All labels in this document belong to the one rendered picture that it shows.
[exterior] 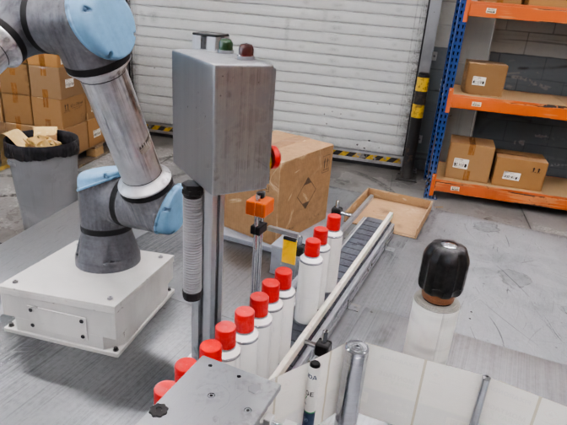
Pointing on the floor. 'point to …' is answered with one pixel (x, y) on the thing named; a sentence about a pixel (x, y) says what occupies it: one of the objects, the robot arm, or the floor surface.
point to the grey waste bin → (44, 186)
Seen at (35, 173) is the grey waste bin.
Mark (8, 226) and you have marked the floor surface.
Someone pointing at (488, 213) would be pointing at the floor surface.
